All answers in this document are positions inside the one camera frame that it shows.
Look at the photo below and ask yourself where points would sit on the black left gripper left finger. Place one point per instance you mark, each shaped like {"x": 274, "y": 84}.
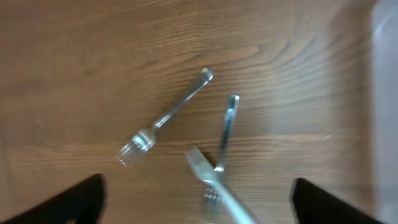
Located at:
{"x": 82, "y": 203}

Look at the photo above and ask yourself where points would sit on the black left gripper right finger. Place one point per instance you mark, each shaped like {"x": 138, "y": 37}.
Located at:
{"x": 313, "y": 205}

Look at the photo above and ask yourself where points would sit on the silver metal fork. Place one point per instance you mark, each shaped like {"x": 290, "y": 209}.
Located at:
{"x": 211, "y": 198}
{"x": 146, "y": 137}

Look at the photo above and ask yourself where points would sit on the white plastic fork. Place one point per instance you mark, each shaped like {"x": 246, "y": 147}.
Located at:
{"x": 204, "y": 171}

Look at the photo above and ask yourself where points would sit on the left clear plastic container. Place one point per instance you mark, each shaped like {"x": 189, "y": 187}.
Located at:
{"x": 384, "y": 96}

